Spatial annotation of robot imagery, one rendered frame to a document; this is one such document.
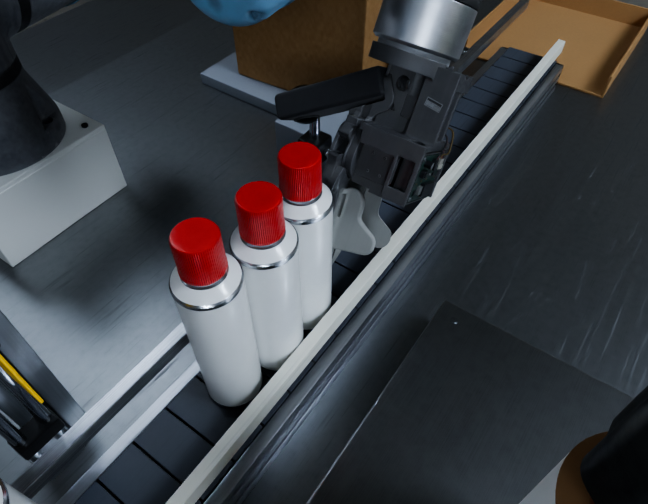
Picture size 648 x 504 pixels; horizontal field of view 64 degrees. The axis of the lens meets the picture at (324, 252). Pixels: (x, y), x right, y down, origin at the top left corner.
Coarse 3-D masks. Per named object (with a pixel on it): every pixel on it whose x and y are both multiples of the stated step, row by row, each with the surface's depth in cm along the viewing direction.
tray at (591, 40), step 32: (512, 0) 108; (544, 0) 112; (576, 0) 108; (608, 0) 105; (480, 32) 100; (512, 32) 103; (544, 32) 103; (576, 32) 103; (608, 32) 103; (640, 32) 95; (576, 64) 95; (608, 64) 95
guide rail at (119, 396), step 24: (528, 0) 83; (504, 24) 78; (480, 48) 73; (168, 336) 42; (144, 360) 41; (168, 360) 42; (120, 384) 40; (144, 384) 41; (96, 408) 38; (120, 408) 39; (72, 432) 37; (96, 432) 38; (48, 456) 36; (72, 456) 37; (24, 480) 35; (48, 480) 36
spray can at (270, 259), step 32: (256, 192) 36; (256, 224) 35; (288, 224) 39; (256, 256) 37; (288, 256) 38; (256, 288) 39; (288, 288) 40; (256, 320) 43; (288, 320) 43; (288, 352) 47
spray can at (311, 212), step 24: (288, 144) 39; (312, 144) 39; (288, 168) 37; (312, 168) 38; (288, 192) 39; (312, 192) 39; (288, 216) 40; (312, 216) 40; (312, 240) 42; (312, 264) 44; (312, 288) 47; (312, 312) 50
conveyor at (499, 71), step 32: (512, 64) 86; (480, 96) 80; (480, 128) 74; (448, 160) 70; (448, 192) 66; (352, 256) 59; (320, 352) 51; (192, 384) 48; (160, 416) 46; (192, 416) 46; (224, 416) 46; (128, 448) 45; (160, 448) 45; (192, 448) 45; (128, 480) 43; (160, 480) 43
